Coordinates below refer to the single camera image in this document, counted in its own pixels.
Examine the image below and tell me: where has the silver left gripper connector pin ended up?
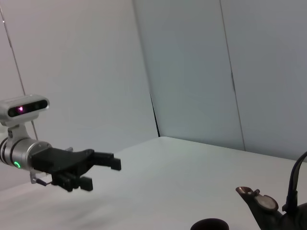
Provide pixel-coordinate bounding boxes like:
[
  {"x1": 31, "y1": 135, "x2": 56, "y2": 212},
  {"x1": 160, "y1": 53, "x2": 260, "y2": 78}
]
[{"x1": 29, "y1": 169, "x2": 52, "y2": 185}]

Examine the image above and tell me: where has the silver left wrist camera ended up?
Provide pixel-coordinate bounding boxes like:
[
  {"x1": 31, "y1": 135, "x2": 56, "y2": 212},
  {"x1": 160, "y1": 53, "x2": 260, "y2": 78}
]
[{"x1": 0, "y1": 94, "x2": 50, "y2": 126}]

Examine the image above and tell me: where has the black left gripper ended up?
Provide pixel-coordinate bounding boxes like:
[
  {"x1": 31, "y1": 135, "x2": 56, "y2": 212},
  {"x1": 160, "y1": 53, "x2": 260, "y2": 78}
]
[{"x1": 31, "y1": 148, "x2": 122, "y2": 193}]

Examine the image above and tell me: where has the small black teacup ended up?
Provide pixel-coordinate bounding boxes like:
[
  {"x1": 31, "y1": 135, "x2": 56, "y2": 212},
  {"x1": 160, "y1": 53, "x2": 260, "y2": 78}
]
[{"x1": 190, "y1": 218, "x2": 229, "y2": 230}]

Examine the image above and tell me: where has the black round teapot with handle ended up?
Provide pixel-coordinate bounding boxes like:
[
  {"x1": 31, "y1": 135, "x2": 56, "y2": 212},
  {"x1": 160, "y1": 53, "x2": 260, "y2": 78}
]
[{"x1": 235, "y1": 150, "x2": 307, "y2": 230}]

